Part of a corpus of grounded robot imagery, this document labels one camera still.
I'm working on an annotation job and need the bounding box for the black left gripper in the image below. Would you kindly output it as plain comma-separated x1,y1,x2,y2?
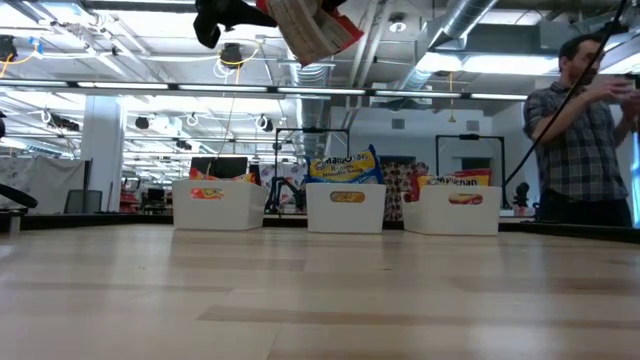
193,0,280,50

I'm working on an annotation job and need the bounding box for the orange Maruchan ramen packet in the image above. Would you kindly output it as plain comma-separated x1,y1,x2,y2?
188,167,257,184
255,0,366,68
189,187,225,201

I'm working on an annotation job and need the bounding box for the blue Maruchan ramen packet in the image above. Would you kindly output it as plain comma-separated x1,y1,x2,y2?
329,191,366,204
305,144,385,185

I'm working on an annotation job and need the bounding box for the black ceiling box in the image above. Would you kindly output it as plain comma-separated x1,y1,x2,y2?
219,42,245,70

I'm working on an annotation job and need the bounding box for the round ceiling fixture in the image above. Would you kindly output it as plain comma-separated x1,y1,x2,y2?
388,13,409,35

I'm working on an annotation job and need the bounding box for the long ceiling light strip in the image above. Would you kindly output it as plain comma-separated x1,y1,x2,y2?
0,77,531,107

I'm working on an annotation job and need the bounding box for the black desk monitor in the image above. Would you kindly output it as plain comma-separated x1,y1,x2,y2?
189,156,250,181

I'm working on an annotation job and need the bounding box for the bright ceiling light panel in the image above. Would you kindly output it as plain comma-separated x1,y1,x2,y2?
477,9,545,27

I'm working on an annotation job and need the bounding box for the white plastic bin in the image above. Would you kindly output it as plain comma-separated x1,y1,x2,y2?
305,182,387,235
402,185,503,237
171,178,270,232

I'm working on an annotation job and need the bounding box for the patterned fabric chair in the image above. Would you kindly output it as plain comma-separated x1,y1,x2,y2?
382,160,430,222

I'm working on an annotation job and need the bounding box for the white building column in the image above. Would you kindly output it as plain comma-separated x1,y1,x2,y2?
81,94,126,211

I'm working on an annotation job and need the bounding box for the grey office chair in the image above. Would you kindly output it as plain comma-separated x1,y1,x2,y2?
63,188,104,215

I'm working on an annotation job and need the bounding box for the grey cloth partition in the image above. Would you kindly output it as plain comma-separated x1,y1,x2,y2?
0,155,87,214

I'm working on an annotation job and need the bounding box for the person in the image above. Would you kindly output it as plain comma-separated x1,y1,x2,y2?
522,33,640,229

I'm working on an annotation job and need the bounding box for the blue lit screen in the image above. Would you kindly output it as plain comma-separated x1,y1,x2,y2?
630,144,640,226

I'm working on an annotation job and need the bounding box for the silver ventilation duct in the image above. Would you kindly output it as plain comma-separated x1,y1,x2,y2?
384,0,501,109
278,49,337,166

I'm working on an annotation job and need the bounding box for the black background rig frame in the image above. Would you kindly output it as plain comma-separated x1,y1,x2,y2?
273,127,351,174
434,133,506,189

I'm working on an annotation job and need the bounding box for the yellow hanging cord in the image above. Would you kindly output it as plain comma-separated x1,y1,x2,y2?
446,72,457,124

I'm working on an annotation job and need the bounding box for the thin black cable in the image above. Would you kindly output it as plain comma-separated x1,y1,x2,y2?
492,0,627,187

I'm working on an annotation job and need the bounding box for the black aluminium table frame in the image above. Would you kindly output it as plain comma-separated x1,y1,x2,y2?
0,212,640,245

